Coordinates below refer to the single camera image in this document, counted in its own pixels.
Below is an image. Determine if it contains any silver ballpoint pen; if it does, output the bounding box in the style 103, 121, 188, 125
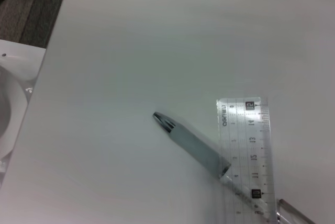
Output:
152, 111, 317, 224

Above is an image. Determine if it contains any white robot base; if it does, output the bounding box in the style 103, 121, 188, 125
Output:
0, 39, 48, 191

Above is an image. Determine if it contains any transparent plastic ruler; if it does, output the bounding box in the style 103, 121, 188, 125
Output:
216, 96, 280, 224

